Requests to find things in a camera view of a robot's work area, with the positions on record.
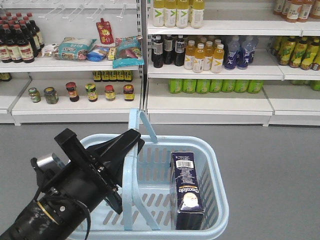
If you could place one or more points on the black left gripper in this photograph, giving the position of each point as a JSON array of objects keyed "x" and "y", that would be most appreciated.
[{"x": 102, "y": 163}]

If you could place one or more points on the green pickle jar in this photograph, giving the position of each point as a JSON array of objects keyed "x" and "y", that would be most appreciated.
[{"x": 34, "y": 94}]

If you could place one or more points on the teal snack bag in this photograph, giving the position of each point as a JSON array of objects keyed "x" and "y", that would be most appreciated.
[{"x": 128, "y": 52}]

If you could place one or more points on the green soda bottle row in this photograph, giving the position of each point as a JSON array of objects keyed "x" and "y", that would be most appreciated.
[{"x": 204, "y": 86}]

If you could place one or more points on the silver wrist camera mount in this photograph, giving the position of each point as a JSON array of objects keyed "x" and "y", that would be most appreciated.
[{"x": 49, "y": 162}]

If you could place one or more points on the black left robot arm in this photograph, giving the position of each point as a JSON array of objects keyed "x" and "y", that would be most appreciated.
[{"x": 68, "y": 193}]

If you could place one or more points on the blue drink bottle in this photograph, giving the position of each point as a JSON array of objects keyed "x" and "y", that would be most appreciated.
[{"x": 233, "y": 48}]

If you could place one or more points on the green noodle bag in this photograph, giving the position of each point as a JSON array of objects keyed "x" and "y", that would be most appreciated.
[{"x": 72, "y": 48}]

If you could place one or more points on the red spout pouch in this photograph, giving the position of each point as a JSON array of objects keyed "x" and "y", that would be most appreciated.
[{"x": 105, "y": 32}]

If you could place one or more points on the dark blue cookie box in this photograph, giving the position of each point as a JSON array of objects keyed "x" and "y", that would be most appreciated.
[{"x": 186, "y": 207}]

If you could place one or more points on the light blue plastic basket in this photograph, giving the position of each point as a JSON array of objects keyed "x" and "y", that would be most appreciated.
[{"x": 145, "y": 192}]

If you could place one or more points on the orange juice bottle front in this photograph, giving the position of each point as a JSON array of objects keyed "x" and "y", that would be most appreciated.
[{"x": 218, "y": 59}]

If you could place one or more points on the white supermarket shelf unit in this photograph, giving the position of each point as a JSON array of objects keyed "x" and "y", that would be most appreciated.
[{"x": 107, "y": 94}]

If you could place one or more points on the soy sauce bottle group front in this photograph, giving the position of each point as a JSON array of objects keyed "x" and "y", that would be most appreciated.
[{"x": 21, "y": 39}]

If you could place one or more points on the red lid sauce jar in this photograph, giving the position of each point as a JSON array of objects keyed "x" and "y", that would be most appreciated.
[{"x": 72, "y": 91}]

